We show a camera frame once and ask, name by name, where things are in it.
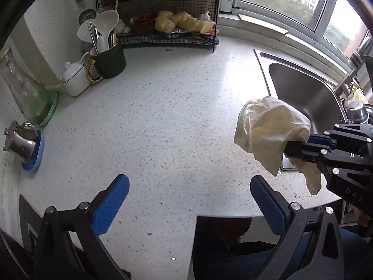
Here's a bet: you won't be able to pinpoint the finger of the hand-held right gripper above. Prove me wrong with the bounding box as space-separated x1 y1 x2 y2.
284 141 330 167
308 133 336 150

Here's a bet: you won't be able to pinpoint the dark green mug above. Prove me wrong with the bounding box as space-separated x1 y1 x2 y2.
88 42 128 80

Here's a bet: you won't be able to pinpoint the steel oil pot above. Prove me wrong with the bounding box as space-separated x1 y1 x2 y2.
3 121 40 163

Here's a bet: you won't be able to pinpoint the steel faucet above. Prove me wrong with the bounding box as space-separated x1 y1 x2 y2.
333 36 373 97

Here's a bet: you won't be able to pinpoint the steel ladle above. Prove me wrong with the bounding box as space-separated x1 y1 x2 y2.
78 9 96 24

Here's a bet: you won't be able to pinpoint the metal chopsticks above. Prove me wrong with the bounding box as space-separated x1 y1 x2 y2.
87 20 99 55

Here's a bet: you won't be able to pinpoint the black gas stove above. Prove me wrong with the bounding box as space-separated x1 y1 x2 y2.
19 194 43 252

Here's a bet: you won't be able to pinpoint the green tray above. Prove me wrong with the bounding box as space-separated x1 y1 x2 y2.
36 91 60 128

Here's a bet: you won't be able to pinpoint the white sugar pot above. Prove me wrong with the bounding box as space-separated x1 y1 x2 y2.
60 52 91 98

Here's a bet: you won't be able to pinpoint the red chili peppers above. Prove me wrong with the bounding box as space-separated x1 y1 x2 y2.
133 13 155 26

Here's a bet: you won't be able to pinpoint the white spatula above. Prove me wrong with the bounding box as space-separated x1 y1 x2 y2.
77 19 100 55

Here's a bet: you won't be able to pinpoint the black wire rack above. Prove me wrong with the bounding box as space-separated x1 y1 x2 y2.
95 0 221 54

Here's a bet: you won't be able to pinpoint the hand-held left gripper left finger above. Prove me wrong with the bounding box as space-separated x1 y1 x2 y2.
33 174 130 280

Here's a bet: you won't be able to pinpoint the window frame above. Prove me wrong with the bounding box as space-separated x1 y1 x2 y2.
218 0 373 75

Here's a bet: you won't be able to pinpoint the white rubber glove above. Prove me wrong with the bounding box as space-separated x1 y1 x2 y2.
233 95 323 196

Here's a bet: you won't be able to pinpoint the steel sink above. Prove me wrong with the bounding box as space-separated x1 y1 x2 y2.
253 49 351 171

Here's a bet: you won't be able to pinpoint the glass carafe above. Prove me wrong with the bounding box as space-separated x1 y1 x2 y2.
0 48 49 123

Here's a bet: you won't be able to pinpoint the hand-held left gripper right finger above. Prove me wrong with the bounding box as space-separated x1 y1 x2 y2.
250 174 346 280

